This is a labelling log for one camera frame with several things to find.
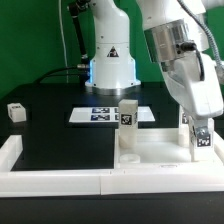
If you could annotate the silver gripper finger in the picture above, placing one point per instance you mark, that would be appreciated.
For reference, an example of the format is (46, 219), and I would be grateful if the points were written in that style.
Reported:
(200, 128)

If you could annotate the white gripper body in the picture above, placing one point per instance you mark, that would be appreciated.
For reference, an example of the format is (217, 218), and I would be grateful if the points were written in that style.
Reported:
(199, 99)

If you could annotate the white square table top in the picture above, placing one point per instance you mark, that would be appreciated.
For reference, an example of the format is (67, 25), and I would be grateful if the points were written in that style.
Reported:
(163, 147)

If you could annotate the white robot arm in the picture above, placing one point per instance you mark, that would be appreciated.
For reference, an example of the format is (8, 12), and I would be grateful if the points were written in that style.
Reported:
(176, 37)

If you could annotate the white fiducial marker sheet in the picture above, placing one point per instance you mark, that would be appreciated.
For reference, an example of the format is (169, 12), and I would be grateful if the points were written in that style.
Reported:
(106, 114)

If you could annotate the white U-shaped fence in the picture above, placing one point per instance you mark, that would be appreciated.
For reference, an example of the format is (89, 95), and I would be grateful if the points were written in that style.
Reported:
(156, 179)

